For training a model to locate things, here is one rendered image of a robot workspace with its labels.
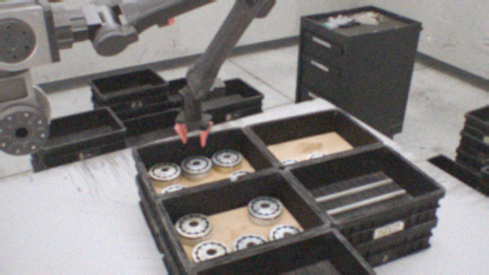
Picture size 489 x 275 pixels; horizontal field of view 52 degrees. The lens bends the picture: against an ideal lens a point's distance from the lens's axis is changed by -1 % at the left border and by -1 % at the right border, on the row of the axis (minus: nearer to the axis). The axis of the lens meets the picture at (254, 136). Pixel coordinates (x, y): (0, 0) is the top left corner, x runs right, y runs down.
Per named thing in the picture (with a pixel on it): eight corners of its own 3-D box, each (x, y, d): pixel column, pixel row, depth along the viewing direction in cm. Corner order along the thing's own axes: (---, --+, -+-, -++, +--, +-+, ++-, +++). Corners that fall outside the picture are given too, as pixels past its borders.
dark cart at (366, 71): (332, 172, 323) (348, 36, 279) (291, 141, 356) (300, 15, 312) (398, 148, 351) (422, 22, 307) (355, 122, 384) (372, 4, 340)
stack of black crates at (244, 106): (203, 182, 285) (201, 111, 263) (181, 158, 307) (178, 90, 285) (263, 163, 304) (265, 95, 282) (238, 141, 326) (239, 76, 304)
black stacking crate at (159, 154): (158, 230, 147) (154, 199, 141) (134, 178, 170) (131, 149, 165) (278, 199, 162) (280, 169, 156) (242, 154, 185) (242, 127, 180)
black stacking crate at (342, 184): (329, 259, 138) (333, 226, 133) (280, 200, 162) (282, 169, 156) (439, 222, 153) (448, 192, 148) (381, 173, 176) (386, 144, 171)
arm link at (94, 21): (72, 6, 106) (79, 26, 104) (118, 0, 111) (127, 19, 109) (71, 34, 113) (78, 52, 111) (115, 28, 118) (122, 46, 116)
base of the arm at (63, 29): (44, 52, 110) (34, -4, 104) (81, 46, 113) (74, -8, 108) (53, 64, 103) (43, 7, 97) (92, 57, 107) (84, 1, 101)
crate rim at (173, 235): (187, 276, 119) (187, 268, 117) (154, 204, 142) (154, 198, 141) (332, 232, 133) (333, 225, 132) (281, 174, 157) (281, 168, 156)
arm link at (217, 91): (188, 65, 150) (200, 89, 147) (222, 59, 156) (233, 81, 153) (180, 88, 160) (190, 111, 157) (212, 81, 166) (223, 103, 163)
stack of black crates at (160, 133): (136, 203, 267) (129, 148, 250) (116, 176, 289) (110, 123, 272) (203, 181, 285) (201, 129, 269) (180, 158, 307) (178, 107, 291)
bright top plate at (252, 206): (255, 222, 144) (255, 220, 144) (243, 201, 153) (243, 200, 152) (287, 214, 148) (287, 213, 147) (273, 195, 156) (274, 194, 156)
